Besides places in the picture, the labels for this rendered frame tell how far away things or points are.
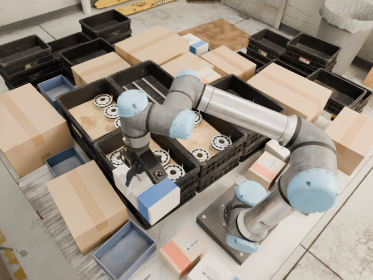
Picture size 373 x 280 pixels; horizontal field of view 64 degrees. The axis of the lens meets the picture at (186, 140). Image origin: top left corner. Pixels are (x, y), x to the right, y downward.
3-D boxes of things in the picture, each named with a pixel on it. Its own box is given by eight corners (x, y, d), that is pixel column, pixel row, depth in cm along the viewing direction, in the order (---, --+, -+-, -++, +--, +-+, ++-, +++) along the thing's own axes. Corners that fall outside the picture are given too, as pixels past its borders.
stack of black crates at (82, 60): (108, 79, 291) (100, 36, 257) (126, 94, 277) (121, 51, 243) (71, 96, 271) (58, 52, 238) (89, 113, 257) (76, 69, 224)
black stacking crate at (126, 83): (191, 109, 167) (192, 93, 159) (149, 131, 154) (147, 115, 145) (151, 75, 187) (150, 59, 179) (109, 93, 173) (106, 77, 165)
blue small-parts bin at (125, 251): (131, 226, 130) (130, 219, 125) (156, 249, 124) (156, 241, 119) (95, 261, 119) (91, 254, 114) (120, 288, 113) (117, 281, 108)
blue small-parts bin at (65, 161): (95, 179, 146) (92, 170, 141) (66, 195, 139) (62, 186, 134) (76, 154, 156) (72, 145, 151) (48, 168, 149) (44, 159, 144)
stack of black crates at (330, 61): (325, 90, 294) (345, 49, 260) (307, 105, 278) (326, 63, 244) (288, 71, 314) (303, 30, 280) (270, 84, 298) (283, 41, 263)
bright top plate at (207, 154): (214, 159, 138) (214, 158, 137) (196, 168, 134) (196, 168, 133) (202, 145, 143) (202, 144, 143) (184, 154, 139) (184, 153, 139)
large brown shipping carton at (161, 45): (159, 49, 228) (159, 24, 213) (187, 65, 215) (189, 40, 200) (117, 70, 208) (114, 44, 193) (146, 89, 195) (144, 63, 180)
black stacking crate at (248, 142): (281, 125, 161) (287, 110, 153) (244, 151, 148) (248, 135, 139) (229, 89, 181) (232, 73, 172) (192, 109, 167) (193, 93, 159)
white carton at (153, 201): (179, 203, 100) (180, 188, 93) (151, 225, 94) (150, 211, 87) (142, 167, 109) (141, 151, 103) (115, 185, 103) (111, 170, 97)
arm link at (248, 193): (261, 197, 126) (270, 180, 115) (257, 226, 118) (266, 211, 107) (233, 189, 127) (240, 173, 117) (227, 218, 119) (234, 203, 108)
